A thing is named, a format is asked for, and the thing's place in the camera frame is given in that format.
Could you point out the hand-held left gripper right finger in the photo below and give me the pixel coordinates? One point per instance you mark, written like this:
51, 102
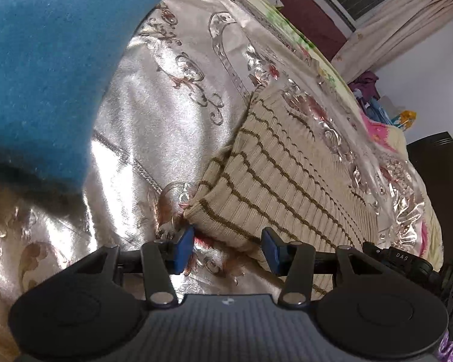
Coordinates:
271, 250

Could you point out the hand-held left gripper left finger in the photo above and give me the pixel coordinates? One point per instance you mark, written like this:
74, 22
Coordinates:
183, 250

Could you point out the beige striped knit sweater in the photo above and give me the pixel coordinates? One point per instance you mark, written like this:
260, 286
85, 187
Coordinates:
287, 173

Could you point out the purple clothes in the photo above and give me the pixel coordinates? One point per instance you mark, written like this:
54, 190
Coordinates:
364, 83

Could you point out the dark wooden cabinet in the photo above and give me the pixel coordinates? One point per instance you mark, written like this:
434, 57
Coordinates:
441, 181

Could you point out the purple patterned cloth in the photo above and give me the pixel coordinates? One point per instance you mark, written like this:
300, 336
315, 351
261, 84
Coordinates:
448, 350

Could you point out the silver floral bedspread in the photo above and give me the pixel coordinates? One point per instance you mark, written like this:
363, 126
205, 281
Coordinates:
154, 120

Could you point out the yellow toy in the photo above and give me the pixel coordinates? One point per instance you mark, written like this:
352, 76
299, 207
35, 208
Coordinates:
406, 117

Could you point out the blue folded cloth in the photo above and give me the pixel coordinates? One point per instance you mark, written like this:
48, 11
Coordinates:
53, 64

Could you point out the cream curtain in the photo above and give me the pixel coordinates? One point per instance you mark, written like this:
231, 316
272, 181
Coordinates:
392, 34

